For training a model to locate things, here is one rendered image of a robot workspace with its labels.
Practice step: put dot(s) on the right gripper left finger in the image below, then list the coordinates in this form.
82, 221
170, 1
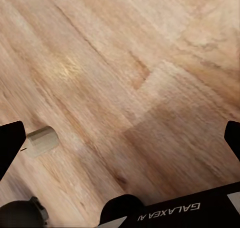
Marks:
12, 138

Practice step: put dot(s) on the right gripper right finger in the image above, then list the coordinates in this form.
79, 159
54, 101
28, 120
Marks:
232, 137

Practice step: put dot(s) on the cauldron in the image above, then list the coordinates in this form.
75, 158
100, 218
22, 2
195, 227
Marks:
23, 214

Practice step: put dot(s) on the pillar candle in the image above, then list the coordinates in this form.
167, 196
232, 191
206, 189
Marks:
40, 142

